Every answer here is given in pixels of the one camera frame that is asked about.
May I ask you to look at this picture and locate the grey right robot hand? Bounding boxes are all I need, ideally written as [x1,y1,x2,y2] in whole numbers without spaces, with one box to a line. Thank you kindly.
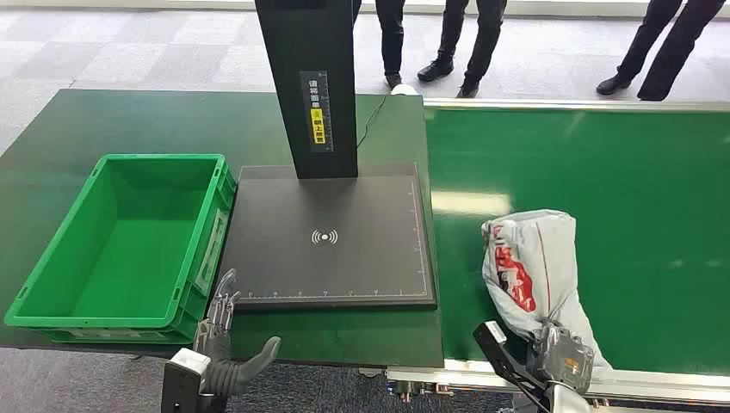
[527,320,596,394]

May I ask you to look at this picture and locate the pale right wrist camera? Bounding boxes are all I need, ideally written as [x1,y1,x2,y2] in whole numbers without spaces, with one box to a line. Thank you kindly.
[473,320,552,411]

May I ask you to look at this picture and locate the thin black table cable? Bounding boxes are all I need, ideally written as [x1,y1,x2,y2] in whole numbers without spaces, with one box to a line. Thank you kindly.
[356,94,387,150]

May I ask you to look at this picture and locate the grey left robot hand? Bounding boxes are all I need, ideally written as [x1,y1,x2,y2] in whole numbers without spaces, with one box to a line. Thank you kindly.
[194,268,282,384]

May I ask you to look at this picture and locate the black and yellow label sticker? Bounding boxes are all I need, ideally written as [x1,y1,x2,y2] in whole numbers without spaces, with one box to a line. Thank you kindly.
[299,70,334,154]

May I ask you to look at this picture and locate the black scanning machine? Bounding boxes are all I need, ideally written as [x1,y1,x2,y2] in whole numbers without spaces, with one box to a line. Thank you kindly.
[212,0,439,311]

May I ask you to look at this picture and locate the green plastic crate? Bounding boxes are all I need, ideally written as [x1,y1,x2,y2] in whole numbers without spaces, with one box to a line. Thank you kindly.
[4,152,238,346]

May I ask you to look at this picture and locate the person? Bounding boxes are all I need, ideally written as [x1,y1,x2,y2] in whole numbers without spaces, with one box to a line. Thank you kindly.
[352,0,407,90]
[596,0,727,102]
[417,0,508,99]

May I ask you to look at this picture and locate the white package with red print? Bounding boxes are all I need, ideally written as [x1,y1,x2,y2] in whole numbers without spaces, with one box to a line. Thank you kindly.
[481,209,614,372]

